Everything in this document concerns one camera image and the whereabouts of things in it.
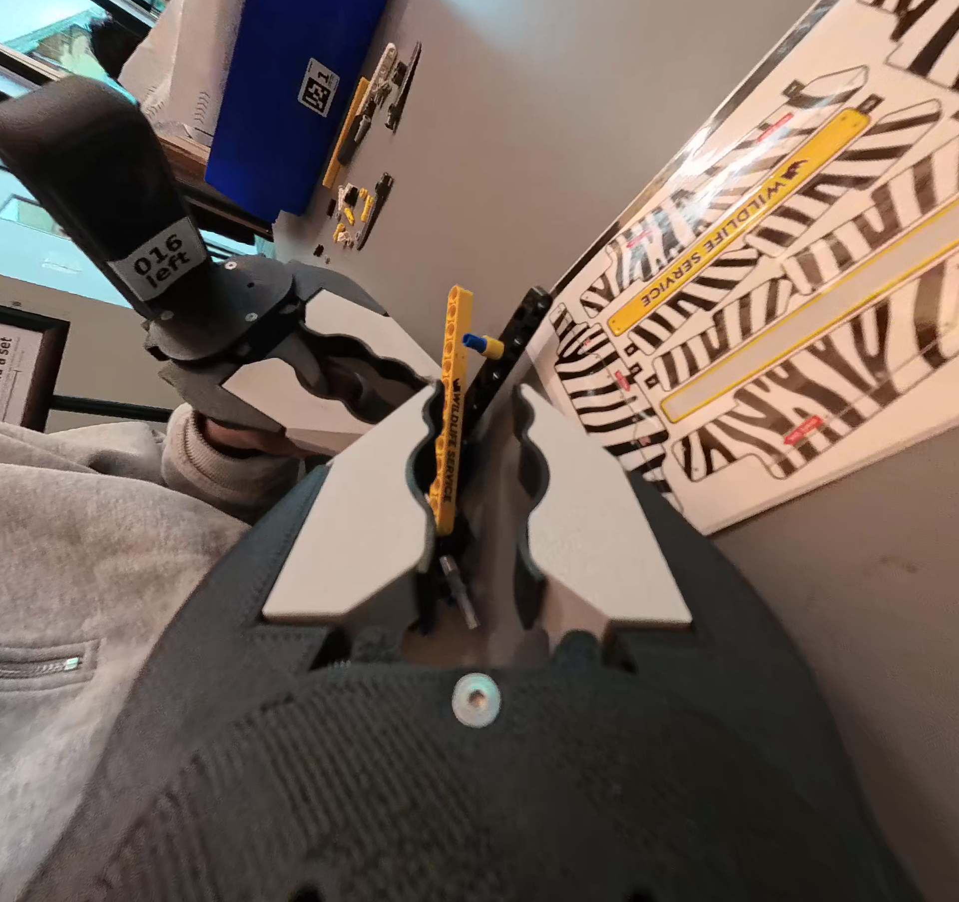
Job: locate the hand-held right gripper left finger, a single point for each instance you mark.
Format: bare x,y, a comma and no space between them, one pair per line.
352,534

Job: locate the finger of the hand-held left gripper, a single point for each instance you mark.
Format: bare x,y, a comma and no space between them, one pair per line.
277,400
359,321

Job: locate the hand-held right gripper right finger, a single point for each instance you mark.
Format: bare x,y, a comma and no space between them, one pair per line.
607,543

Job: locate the yellow lego beam with sticker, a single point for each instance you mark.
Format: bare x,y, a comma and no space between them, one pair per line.
455,362

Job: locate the grey lego axle pin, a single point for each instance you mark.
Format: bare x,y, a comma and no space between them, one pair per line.
458,587

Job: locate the yellow and blue lego pin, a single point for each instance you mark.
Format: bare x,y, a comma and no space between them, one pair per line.
487,346

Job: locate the black lego beam with holes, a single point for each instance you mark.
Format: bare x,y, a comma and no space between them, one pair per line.
516,340

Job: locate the person's left forearm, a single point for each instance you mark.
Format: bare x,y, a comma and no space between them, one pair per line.
217,478

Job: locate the small yellow black lego pieces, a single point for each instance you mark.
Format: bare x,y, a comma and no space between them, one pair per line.
346,216

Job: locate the long thin yellow lego beam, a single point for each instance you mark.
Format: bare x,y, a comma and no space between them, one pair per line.
346,134

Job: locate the long thin black lego beam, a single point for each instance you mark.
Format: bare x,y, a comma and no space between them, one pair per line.
404,81

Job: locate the white lego beam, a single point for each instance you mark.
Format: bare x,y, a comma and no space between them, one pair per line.
384,69

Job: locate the person's left hand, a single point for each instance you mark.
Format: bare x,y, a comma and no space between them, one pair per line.
247,439

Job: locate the white cardboard packaging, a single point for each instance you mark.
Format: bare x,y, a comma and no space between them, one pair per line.
194,32

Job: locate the white paper sign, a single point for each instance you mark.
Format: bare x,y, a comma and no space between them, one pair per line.
22,370

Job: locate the grey sweatshirt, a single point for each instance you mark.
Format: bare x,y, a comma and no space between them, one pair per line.
89,543

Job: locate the blue plastic bin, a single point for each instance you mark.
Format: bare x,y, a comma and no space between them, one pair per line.
299,10

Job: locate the zebra striped sticker sheet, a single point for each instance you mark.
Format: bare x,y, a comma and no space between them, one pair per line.
749,242

